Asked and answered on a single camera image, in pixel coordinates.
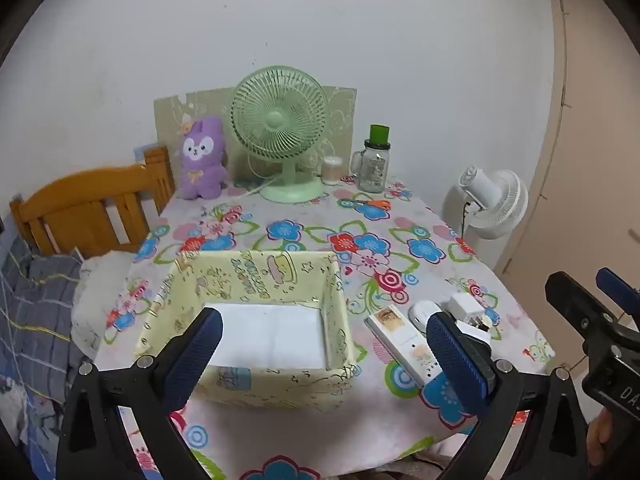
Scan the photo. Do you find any person's right hand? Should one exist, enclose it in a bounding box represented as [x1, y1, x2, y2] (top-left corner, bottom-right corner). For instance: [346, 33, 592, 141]
[586, 407, 616, 467]

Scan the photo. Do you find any blue plaid blanket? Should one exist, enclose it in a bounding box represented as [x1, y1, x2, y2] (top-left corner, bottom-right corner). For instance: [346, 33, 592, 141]
[0, 230, 96, 466]

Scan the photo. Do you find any yellow fabric storage box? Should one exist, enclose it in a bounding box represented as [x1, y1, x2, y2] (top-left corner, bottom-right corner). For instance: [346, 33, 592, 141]
[135, 250, 358, 403]

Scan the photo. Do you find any white pillow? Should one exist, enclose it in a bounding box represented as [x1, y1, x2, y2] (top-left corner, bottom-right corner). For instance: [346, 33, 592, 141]
[70, 250, 138, 356]

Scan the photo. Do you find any white charger plug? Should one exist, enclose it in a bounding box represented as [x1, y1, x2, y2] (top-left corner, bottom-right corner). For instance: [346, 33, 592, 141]
[447, 293, 493, 343]

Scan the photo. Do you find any purple plush toy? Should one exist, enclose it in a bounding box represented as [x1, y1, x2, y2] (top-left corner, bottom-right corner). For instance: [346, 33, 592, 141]
[177, 116, 229, 201]

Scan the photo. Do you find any green desk fan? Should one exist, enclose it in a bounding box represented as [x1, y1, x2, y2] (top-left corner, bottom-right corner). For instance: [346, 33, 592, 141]
[230, 65, 332, 204]

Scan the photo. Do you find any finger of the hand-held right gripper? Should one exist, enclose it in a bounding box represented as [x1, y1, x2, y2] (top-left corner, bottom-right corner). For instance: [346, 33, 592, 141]
[545, 271, 626, 356]
[596, 267, 640, 321]

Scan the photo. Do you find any white standing fan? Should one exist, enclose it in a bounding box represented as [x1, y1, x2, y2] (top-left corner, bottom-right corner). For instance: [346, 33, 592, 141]
[442, 166, 529, 251]

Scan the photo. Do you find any cotton swab jar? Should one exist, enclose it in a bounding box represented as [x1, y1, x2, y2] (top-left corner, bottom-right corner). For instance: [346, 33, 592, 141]
[321, 156, 344, 186]

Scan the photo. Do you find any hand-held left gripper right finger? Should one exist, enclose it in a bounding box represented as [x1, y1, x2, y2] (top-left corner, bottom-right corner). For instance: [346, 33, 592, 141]
[425, 311, 596, 480]

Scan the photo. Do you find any beige patterned board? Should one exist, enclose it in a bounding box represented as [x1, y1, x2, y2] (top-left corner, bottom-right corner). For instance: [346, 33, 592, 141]
[153, 86, 357, 196]

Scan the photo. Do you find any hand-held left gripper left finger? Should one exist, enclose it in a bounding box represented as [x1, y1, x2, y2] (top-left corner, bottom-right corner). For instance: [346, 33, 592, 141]
[56, 306, 224, 480]

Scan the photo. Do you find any glass jar with green lid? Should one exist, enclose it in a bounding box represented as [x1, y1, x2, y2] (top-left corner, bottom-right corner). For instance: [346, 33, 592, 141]
[350, 124, 392, 194]

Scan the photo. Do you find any beige door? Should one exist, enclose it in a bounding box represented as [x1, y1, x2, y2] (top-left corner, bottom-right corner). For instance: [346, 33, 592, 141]
[492, 0, 640, 311]

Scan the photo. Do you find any white fan cable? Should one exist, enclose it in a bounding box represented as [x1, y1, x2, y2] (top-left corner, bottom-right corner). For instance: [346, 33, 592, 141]
[227, 175, 281, 198]

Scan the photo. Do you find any white oval gadget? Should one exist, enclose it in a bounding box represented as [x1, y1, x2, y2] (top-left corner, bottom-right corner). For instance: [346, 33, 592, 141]
[408, 300, 442, 330]

